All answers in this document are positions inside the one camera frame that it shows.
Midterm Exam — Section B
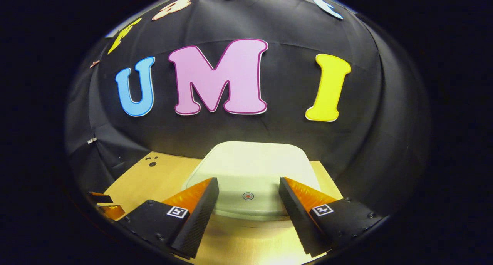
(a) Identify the black backdrop cloth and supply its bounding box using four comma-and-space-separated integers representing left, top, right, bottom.
64, 0, 432, 219

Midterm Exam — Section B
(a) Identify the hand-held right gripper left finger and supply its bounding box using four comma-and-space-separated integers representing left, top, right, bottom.
117, 176, 220, 259

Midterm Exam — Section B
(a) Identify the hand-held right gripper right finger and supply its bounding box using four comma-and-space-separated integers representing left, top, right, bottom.
278, 176, 384, 258

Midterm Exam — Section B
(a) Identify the wooden desktop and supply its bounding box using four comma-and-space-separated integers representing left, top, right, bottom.
103, 151, 344, 265

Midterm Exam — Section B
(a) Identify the pale green desktop garbage bin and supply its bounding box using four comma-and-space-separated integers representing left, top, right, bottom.
184, 141, 322, 229

